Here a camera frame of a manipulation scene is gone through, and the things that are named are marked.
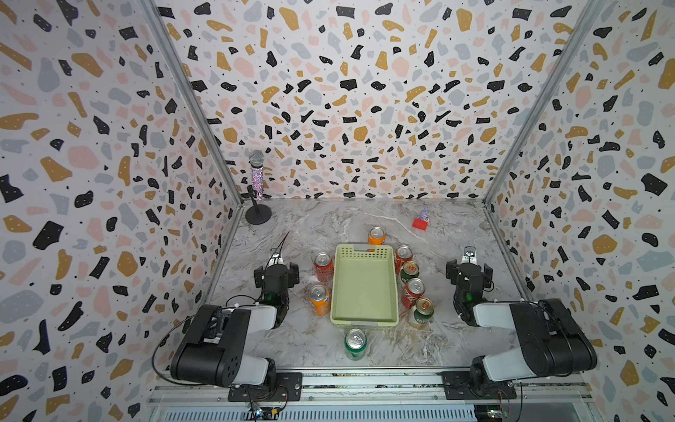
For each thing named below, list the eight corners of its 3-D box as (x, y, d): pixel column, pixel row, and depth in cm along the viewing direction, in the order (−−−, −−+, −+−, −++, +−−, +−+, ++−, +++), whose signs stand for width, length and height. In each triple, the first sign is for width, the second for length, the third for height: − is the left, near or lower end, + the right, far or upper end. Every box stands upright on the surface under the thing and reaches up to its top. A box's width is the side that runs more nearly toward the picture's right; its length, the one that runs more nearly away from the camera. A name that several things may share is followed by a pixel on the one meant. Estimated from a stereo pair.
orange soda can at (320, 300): (311, 317, 88) (307, 304, 80) (313, 298, 93) (310, 283, 84) (330, 317, 88) (328, 304, 80) (331, 298, 93) (330, 283, 84)
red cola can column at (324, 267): (317, 283, 97) (314, 268, 88) (318, 268, 101) (316, 251, 92) (333, 283, 97) (331, 268, 88) (334, 268, 101) (332, 251, 93)
